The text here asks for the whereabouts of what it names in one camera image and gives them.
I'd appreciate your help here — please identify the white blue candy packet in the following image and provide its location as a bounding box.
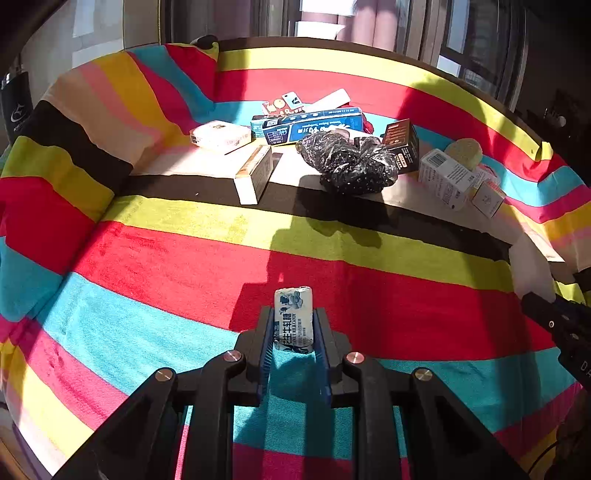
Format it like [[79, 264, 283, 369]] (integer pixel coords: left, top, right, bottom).
[[273, 286, 315, 355]]

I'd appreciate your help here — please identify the blue toothpaste box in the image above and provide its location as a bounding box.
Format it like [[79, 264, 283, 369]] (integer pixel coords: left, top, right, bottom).
[[250, 107, 365, 146]]

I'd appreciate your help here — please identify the glass window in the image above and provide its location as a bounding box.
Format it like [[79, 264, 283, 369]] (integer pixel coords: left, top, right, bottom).
[[436, 0, 529, 109]]

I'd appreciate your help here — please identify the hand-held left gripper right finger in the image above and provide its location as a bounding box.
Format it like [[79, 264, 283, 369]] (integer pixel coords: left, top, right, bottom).
[[313, 307, 527, 480]]

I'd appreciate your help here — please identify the red white card box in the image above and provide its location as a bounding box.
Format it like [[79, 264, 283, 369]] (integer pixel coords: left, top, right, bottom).
[[261, 98, 305, 117]]

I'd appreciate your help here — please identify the green round sponge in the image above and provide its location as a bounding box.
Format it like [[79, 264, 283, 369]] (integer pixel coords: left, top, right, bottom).
[[444, 137, 484, 171]]

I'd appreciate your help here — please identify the white soap box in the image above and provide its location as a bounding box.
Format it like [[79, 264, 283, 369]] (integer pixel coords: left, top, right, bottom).
[[189, 120, 253, 155]]

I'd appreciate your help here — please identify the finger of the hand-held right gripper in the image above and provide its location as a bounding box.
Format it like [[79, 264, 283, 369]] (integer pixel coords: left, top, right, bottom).
[[521, 291, 570, 334]]

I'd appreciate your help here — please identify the black dotted plastic bag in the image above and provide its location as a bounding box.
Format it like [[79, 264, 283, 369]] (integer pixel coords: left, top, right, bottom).
[[295, 130, 400, 195]]

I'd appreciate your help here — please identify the black device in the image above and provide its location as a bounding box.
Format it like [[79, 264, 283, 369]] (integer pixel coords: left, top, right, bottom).
[[540, 90, 591, 153]]

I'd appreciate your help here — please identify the black box gold print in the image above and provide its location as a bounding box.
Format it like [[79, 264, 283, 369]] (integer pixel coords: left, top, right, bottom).
[[381, 119, 421, 175]]

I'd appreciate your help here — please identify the striped colourful cloth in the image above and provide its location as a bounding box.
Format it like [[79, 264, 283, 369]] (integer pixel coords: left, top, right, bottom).
[[0, 42, 591, 480]]

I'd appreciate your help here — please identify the long white tube box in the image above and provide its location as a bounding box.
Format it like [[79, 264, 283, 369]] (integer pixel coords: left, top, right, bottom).
[[302, 89, 352, 113]]

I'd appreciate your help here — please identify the long white beige box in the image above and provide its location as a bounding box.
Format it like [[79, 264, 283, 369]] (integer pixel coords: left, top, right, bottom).
[[233, 144, 274, 206]]

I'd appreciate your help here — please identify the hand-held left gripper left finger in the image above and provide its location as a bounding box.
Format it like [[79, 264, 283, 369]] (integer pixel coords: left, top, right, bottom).
[[53, 305, 278, 480]]

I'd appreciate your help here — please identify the white medicine box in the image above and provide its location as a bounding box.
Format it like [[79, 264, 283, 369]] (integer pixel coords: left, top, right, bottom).
[[418, 148, 477, 212]]

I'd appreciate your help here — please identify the white paper sheet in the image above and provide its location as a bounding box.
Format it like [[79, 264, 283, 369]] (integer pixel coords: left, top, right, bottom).
[[509, 234, 556, 302]]

